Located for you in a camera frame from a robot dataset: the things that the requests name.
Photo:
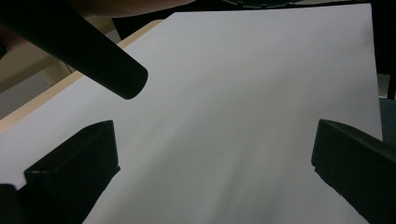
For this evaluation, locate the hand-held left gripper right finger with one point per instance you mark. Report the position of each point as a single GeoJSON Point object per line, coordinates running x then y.
{"type": "Point", "coordinates": [358, 168]}

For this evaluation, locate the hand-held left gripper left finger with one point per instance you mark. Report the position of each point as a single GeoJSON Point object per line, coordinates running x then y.
{"type": "Point", "coordinates": [71, 174]}

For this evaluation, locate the white board sheet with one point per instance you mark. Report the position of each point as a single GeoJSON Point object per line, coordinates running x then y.
{"type": "Point", "coordinates": [233, 93]}

